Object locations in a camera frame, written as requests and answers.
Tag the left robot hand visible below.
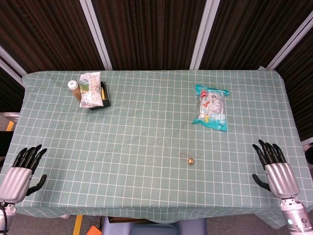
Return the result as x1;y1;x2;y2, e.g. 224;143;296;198
0;144;48;204

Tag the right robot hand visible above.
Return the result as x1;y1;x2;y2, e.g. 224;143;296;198
251;139;300;199

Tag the small gold bell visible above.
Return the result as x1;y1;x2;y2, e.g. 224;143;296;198
179;152;195;165

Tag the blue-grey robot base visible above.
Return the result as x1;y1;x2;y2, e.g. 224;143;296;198
101;216;208;235

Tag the yellow floor tape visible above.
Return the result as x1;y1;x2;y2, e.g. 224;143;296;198
72;214;84;235

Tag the orange object on floor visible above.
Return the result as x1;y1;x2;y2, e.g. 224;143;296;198
86;225;102;235

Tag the teal snack bag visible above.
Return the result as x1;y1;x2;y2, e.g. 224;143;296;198
191;84;230;133

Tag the brown bottle with white cap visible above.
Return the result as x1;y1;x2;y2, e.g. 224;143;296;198
67;80;82;101

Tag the white snack bag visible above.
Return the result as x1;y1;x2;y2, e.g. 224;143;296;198
78;71;104;108

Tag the black open box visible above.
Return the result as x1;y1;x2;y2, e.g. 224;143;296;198
88;81;112;111

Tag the green checkered tablecloth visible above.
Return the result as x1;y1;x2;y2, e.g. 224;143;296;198
0;70;313;223

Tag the white partition post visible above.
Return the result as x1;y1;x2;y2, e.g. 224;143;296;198
266;12;313;70
189;0;221;70
0;45;27;85
79;0;113;71

